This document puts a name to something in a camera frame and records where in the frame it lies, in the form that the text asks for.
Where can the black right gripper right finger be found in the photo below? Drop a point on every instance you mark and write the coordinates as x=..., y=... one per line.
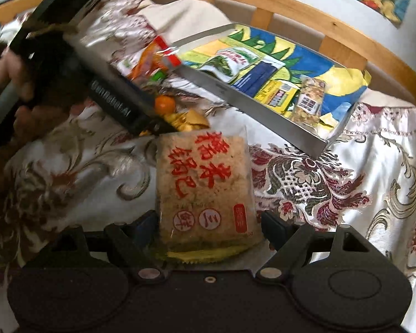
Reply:
x=338, y=278

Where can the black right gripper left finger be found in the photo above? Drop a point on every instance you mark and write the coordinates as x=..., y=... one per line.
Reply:
x=82, y=278

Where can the orange red clear snack bag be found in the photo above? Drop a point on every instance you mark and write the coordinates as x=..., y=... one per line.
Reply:
x=157, y=55

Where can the rice cracker clear packet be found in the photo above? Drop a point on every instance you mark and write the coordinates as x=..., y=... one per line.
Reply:
x=205, y=196

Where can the white green seaweed snack bag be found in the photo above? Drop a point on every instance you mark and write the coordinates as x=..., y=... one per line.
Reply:
x=227, y=63

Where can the mixed nuts clear packet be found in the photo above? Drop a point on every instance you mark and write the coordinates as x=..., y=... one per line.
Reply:
x=308, y=108

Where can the yellow snack bar packet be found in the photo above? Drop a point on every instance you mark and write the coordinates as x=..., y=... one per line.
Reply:
x=277, y=95

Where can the navy blue snack packet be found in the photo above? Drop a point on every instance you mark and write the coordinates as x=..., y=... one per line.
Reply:
x=251, y=82

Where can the person's left hand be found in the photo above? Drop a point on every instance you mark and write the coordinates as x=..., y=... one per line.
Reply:
x=30, y=123

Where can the floral satin bedspread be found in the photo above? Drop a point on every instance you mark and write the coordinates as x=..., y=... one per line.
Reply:
x=91, y=171

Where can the orange round candy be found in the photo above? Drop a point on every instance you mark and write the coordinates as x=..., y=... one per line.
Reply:
x=164, y=104

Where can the cream pillow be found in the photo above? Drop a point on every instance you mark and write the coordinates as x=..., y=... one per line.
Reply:
x=183, y=18

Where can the grey shallow tray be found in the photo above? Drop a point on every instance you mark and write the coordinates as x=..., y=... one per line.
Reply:
x=295, y=134

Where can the dinosaur drawing paper liner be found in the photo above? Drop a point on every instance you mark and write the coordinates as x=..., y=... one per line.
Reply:
x=345, y=85

